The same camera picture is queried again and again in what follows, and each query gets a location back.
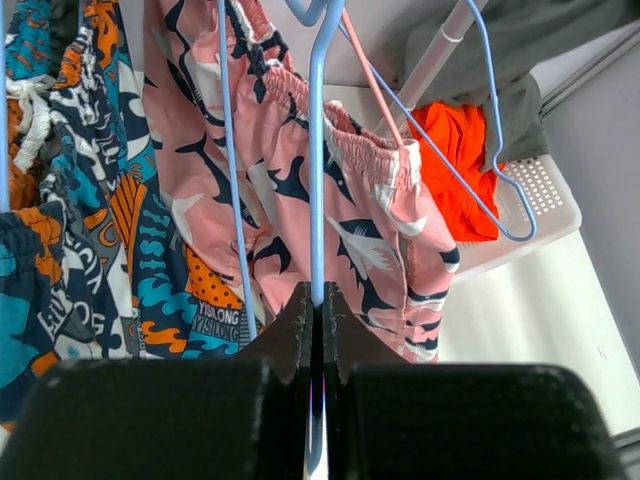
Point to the pink shark print shorts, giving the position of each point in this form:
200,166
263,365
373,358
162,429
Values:
387,246

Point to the grey shorts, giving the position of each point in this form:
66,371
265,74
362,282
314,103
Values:
521,34

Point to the blue orange patterned shorts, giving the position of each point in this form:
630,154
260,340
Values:
92,262

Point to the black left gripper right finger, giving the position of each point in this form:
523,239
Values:
390,419

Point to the pink wire hanger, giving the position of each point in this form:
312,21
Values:
388,118

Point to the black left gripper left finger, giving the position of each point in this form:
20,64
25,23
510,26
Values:
242,417

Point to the silver white clothes rack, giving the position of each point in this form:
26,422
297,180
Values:
446,39

